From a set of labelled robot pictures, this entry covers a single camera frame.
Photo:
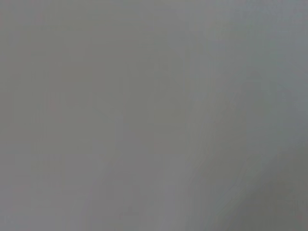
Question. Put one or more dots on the white tablecloth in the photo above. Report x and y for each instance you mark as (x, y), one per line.
(154, 115)

